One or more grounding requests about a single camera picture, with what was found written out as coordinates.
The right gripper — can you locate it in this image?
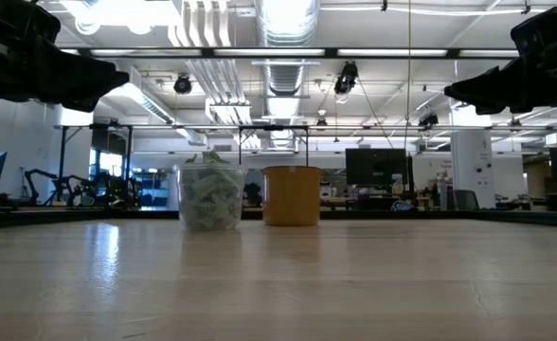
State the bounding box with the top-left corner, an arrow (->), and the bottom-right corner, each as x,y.
443,0 -> 557,116

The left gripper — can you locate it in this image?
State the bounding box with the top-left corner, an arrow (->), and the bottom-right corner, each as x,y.
0,0 -> 131,114

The white building column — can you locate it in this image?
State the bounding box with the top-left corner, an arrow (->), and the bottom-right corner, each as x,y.
450,128 -> 496,210

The wooden cabinet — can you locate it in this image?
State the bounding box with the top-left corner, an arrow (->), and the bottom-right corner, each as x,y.
523,158 -> 550,200

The grey office chair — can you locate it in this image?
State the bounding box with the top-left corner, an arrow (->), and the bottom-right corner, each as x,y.
453,188 -> 481,211

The black computer monitor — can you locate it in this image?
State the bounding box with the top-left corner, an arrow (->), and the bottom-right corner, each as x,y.
345,148 -> 415,187

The blue rounded object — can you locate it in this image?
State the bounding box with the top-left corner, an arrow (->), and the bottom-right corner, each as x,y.
390,199 -> 418,213

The black background rig frame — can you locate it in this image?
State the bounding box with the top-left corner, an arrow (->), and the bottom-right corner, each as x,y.
53,122 -> 135,209
237,124 -> 311,209

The black aluminium table frame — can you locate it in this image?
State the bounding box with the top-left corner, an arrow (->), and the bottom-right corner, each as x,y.
0,206 -> 557,229

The black overhead camera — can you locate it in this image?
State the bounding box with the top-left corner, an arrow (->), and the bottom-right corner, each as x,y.
332,60 -> 360,104

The black overhead frame beam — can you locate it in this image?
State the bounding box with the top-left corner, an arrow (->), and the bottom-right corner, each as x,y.
55,45 -> 521,61

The silver round air duct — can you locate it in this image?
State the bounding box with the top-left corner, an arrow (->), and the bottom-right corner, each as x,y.
254,0 -> 321,99

